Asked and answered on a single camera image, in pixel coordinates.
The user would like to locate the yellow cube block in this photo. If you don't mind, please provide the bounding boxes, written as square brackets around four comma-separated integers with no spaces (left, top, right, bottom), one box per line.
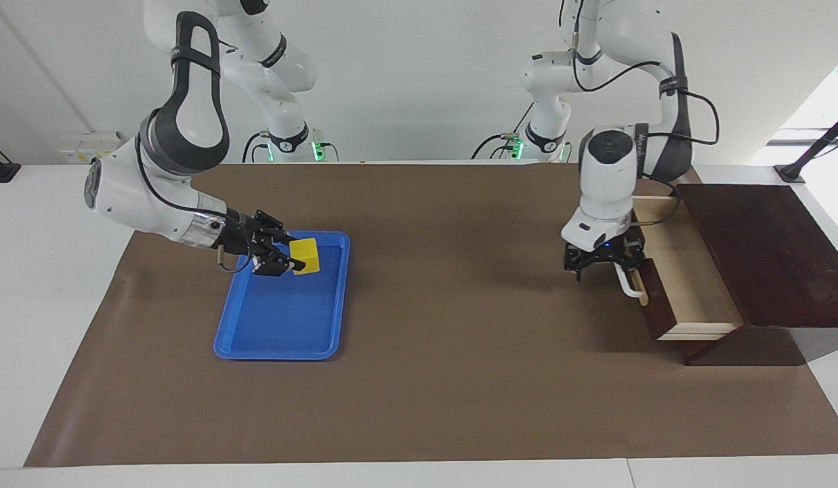
[289,237,322,275]

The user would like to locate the black table clamp mount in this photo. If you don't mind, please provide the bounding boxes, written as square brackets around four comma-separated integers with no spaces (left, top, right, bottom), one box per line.
[0,141,21,184]

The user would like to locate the blue plastic tray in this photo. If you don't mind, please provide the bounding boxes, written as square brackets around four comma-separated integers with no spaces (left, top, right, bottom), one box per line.
[213,230,352,361]

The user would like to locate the black angled stand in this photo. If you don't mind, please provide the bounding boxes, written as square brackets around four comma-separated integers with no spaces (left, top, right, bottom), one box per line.
[774,108,838,185]

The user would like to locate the wooden drawer with white handle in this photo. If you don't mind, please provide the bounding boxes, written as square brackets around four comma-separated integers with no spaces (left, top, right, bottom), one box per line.
[614,195,745,341]

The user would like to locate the dark wooden drawer cabinet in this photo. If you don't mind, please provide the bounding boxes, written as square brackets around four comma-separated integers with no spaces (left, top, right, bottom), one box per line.
[675,183,838,367]

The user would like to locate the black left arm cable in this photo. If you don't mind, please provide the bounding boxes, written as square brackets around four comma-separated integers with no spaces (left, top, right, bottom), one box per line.
[572,0,721,228]

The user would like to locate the brown table mat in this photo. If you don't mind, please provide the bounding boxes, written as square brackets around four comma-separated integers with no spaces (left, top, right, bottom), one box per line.
[24,163,838,468]

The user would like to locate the white wall outlet yellow label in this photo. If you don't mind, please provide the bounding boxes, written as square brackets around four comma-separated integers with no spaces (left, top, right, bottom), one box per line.
[58,132,125,165]

